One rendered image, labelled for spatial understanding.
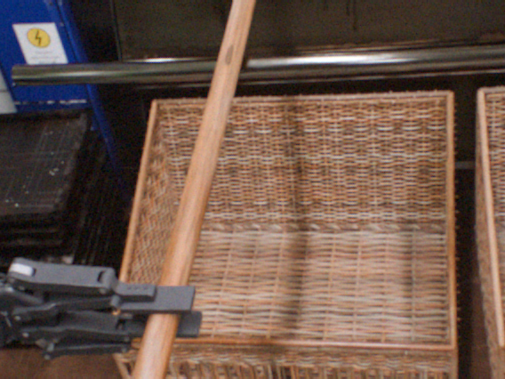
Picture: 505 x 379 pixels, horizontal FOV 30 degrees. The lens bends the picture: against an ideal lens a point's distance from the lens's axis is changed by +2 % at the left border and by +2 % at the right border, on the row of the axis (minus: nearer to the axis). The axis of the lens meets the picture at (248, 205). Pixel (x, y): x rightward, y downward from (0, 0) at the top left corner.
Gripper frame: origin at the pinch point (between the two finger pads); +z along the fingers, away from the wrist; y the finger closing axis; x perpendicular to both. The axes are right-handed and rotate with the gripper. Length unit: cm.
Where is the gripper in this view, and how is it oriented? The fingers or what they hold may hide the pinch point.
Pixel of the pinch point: (163, 311)
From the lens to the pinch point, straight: 92.4
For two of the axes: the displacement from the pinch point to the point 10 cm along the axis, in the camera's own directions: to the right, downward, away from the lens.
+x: -1.3, 7.0, -7.0
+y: 1.4, 7.1, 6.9
